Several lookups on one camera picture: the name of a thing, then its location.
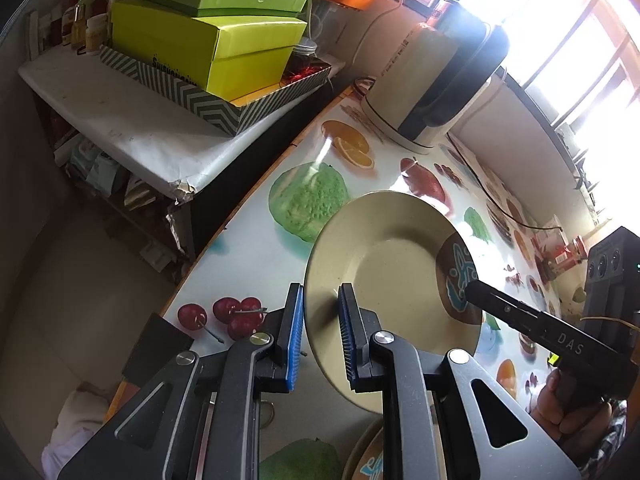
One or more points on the beige plate brown blue motif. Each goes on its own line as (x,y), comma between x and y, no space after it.
(407,263)

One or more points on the yellow-green cardboard box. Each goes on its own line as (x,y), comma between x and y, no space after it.
(228,56)

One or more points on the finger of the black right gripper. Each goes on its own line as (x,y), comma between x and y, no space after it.
(513,312)

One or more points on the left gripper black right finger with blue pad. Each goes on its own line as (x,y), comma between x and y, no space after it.
(444,416)

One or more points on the cream black electric kettle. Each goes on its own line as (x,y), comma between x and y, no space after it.
(442,66)

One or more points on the white red small carton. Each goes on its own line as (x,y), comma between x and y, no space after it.
(549,239)

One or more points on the red lid sauce jar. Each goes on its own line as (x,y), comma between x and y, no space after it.
(561,258)

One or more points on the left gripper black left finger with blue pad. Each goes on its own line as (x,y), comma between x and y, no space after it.
(199,416)

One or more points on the person's right hand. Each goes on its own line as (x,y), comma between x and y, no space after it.
(579,432)

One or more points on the black clip on table edge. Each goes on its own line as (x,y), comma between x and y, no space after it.
(158,343)

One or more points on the fruit print tablecloth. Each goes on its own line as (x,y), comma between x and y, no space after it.
(266,246)

